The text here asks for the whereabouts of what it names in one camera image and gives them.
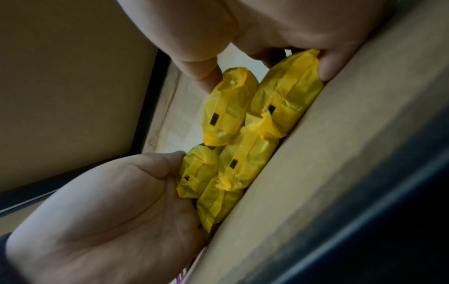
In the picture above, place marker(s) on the person's left hand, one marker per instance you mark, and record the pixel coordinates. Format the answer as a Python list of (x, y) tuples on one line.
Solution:
[(105, 222)]

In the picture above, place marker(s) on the person's right hand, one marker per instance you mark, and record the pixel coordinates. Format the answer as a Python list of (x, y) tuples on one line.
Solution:
[(263, 22)]

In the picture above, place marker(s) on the drawstring bag packet purple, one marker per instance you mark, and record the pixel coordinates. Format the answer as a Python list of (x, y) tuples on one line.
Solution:
[(181, 278)]

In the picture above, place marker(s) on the black metal wooden shelf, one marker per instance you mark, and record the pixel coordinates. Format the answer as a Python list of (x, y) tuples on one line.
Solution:
[(333, 166)]

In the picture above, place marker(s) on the black wristband with marker tags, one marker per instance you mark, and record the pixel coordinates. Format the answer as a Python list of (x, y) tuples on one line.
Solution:
[(4, 263)]

